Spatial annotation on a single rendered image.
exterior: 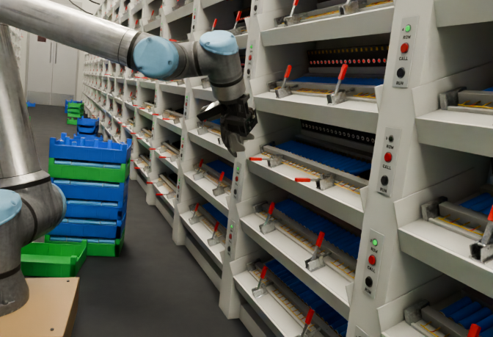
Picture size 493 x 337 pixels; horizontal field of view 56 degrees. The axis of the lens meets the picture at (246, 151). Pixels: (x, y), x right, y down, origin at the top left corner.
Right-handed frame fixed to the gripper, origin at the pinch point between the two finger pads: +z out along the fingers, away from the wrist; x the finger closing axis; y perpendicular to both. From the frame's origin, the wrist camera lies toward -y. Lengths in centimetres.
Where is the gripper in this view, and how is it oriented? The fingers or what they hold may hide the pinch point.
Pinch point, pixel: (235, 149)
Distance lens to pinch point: 138.0
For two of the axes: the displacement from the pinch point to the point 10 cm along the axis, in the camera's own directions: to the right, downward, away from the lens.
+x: 4.7, -6.1, 6.4
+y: 8.7, 1.8, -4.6
